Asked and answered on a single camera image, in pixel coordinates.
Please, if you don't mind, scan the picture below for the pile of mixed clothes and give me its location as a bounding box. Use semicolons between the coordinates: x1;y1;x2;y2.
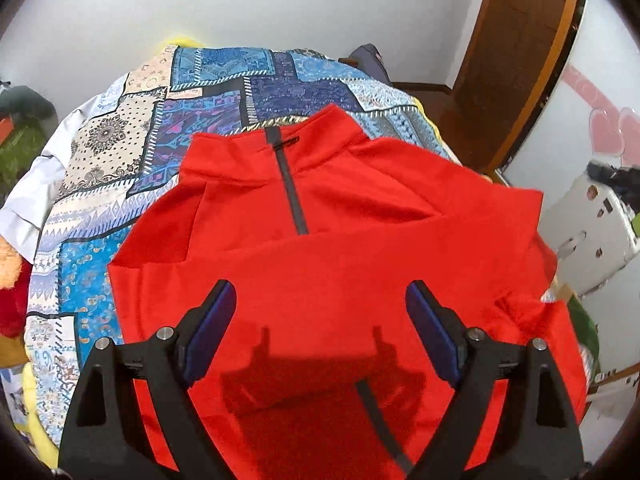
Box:
0;80;58;206

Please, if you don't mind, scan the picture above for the brown wooden door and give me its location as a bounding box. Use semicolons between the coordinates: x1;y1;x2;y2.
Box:
440;0;587;173

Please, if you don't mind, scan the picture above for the red and orange plush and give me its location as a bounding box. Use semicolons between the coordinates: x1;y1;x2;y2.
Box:
0;235;33;361

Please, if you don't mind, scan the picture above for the red zip pullover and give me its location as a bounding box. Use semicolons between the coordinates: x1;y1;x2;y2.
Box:
106;103;588;480

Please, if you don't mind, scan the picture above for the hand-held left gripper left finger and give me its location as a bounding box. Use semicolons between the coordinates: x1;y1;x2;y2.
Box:
57;279;237;480

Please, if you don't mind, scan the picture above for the white plastic stool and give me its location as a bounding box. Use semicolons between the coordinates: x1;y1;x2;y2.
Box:
539;172;640;298

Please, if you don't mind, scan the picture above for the blue patchwork blanket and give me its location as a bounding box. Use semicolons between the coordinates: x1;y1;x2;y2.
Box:
0;45;463;453

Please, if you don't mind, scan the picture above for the dark blue pillow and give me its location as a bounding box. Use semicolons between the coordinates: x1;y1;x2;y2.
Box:
345;43;393;87

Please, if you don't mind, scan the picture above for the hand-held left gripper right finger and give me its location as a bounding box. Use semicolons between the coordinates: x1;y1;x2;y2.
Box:
405;280;586;480

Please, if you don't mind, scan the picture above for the pink heart wall sticker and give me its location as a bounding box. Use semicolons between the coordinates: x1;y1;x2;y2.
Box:
562;62;640;168

